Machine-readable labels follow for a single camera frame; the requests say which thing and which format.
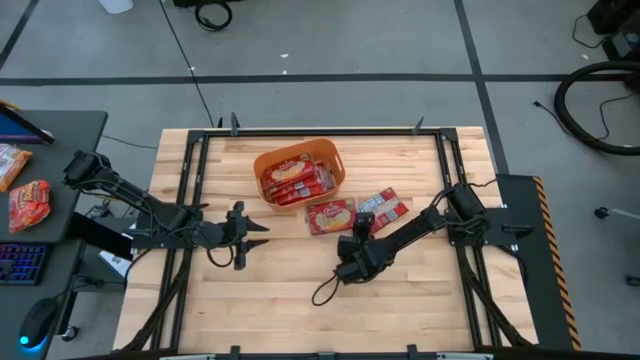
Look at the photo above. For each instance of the black desk caster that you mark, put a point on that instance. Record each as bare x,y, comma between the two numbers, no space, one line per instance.
70,333

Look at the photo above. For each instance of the black desk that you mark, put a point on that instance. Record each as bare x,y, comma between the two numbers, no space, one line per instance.
75,130

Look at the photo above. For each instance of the pale orange snack bag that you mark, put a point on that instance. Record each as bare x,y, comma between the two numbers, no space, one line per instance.
10,165

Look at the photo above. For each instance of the black computer mouse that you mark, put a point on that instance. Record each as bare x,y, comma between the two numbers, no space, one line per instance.
37,320

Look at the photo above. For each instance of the chair leg with caster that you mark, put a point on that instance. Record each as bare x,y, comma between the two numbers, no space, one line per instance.
600,212

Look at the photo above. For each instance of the black equipment box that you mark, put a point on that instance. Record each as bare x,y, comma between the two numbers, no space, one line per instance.
625,45

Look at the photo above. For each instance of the red popcorn bag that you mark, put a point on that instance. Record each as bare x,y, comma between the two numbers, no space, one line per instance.
330,217
307,192
300,198
287,171
387,207
300,186

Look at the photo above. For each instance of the hazard striped black platform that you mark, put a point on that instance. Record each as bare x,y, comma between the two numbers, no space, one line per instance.
525,275

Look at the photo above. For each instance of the orange plastic basket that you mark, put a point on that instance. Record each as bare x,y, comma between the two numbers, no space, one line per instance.
320,148

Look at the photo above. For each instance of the backlit black keyboard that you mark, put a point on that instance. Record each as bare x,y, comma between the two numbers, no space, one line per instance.
22,262

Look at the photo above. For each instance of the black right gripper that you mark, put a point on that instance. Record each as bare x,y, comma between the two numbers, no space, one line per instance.
357,260

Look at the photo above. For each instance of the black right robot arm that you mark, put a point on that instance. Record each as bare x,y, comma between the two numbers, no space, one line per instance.
410,227

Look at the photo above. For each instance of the red orange snack bag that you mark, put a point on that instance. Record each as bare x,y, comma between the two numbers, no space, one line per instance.
30,205

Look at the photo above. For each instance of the white container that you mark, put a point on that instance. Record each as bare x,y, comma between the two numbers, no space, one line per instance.
116,6

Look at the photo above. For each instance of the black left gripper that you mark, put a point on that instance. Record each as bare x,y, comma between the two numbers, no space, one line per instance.
235,235

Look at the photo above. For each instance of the tilted computer screen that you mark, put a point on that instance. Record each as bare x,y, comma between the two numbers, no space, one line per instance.
15,130

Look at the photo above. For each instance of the black table rail frame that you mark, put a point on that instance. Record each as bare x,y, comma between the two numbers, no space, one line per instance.
325,133

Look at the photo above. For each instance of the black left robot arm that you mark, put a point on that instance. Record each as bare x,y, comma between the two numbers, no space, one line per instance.
125,190

